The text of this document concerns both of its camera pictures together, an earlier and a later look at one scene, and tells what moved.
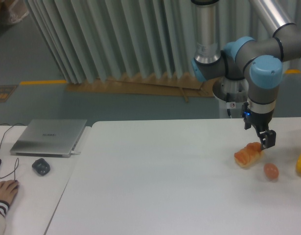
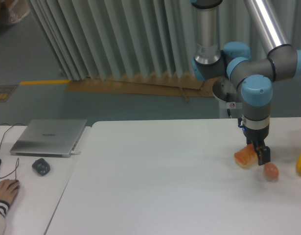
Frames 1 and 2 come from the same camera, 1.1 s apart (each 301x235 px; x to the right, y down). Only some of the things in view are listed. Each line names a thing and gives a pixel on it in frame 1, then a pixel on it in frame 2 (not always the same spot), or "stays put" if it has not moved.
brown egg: (271, 171) stays put
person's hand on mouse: (6, 191) stays put
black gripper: (261, 121) to (258, 136)
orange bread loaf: (250, 154) stays put
